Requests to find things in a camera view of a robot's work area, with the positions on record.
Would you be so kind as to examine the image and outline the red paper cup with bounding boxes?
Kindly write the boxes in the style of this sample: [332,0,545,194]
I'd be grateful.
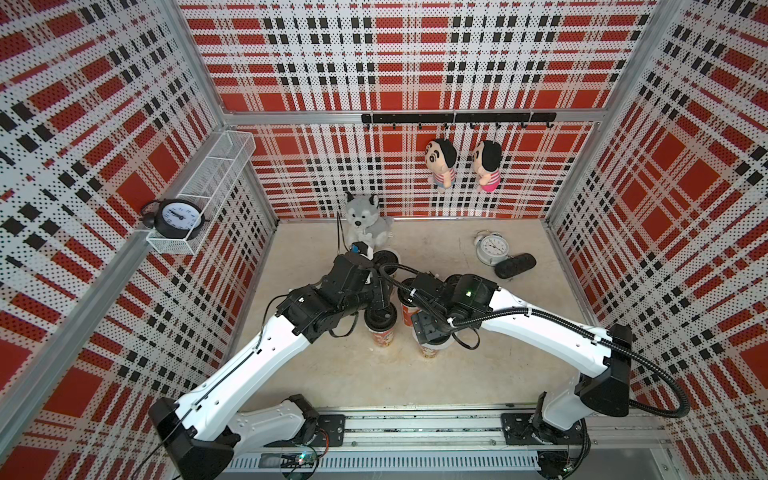
[419,343,446,359]
[371,328,394,348]
[401,301,420,327]

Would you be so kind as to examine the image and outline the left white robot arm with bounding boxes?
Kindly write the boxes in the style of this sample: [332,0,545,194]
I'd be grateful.
[149,251,397,479]

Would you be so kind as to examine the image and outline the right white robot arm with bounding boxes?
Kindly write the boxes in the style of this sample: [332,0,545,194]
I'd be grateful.
[399,273,691,444]

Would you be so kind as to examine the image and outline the grey white husky plush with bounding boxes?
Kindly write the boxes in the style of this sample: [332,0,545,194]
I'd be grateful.
[345,192,393,249]

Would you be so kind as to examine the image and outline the black oblong case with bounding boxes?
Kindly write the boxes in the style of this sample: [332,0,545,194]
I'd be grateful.
[494,253,537,280]

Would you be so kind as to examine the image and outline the silver alarm clock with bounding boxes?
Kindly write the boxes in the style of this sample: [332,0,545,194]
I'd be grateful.
[474,231,510,266]

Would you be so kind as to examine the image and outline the boy doll striped shirt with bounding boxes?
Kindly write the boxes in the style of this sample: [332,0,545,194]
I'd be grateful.
[425,139,457,191]

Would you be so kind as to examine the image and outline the boy doll pink shirt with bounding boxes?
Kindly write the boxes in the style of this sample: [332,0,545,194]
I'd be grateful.
[471,140,502,193]

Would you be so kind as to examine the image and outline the black round clock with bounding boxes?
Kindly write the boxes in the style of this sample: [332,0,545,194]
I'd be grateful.
[140,199,206,240]

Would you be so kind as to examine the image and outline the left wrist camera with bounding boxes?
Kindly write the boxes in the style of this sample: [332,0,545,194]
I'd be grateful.
[350,241,373,258]

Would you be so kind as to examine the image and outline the metal base rail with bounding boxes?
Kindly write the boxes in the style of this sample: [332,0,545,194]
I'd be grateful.
[220,406,685,479]

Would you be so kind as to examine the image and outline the white wire basket shelf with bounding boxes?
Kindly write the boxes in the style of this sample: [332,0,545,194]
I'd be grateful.
[146,130,255,255]

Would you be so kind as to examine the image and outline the black hook rail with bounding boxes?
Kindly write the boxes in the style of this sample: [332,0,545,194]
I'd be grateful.
[361,112,557,126]

